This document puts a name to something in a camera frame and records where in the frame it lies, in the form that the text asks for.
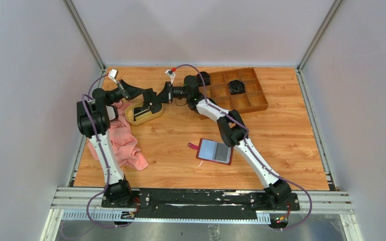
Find red card holder wallet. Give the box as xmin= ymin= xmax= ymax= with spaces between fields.
xmin=188 ymin=138 xmax=233 ymax=165

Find black rolled item middle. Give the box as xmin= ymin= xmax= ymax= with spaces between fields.
xmin=228 ymin=79 xmax=246 ymax=95

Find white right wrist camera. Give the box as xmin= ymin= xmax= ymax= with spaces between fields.
xmin=165 ymin=67 xmax=176 ymax=84

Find pink cloth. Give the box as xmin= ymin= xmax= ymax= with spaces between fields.
xmin=87 ymin=106 xmax=149 ymax=172

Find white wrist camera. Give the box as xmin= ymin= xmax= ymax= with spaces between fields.
xmin=165 ymin=67 xmax=176 ymax=84
xmin=108 ymin=69 xmax=118 ymax=85

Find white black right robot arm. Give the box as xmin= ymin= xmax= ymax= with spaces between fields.
xmin=157 ymin=75 xmax=292 ymax=210

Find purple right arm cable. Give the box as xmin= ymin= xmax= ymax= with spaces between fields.
xmin=171 ymin=64 xmax=314 ymax=231

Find black cards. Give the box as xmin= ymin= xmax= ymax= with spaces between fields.
xmin=133 ymin=104 xmax=162 ymax=121

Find yellow oval tray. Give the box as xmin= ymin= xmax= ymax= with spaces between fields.
xmin=124 ymin=102 xmax=163 ymax=126

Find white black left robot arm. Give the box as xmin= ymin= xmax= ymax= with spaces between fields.
xmin=76 ymin=80 xmax=145 ymax=207

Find black rolled item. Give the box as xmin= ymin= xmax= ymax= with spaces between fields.
xmin=196 ymin=71 xmax=211 ymax=86
xmin=228 ymin=79 xmax=246 ymax=95

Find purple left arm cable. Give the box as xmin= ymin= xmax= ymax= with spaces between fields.
xmin=81 ymin=72 xmax=127 ymax=197

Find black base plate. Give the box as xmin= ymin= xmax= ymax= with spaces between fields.
xmin=101 ymin=188 xmax=301 ymax=221

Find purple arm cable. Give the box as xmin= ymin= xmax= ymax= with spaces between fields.
xmin=171 ymin=64 xmax=314 ymax=231
xmin=81 ymin=72 xmax=127 ymax=197

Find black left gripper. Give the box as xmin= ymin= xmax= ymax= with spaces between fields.
xmin=107 ymin=80 xmax=145 ymax=106

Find wooden compartment tray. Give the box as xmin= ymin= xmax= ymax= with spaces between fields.
xmin=199 ymin=67 xmax=269 ymax=113

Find aluminium front rail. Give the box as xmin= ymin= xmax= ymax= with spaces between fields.
xmin=51 ymin=187 xmax=354 ymax=224

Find black rolled item back left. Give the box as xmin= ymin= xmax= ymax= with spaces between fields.
xmin=196 ymin=71 xmax=211 ymax=86

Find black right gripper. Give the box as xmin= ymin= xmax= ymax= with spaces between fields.
xmin=153 ymin=81 xmax=191 ymax=104

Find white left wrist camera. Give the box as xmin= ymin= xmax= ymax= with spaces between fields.
xmin=108 ymin=69 xmax=118 ymax=85

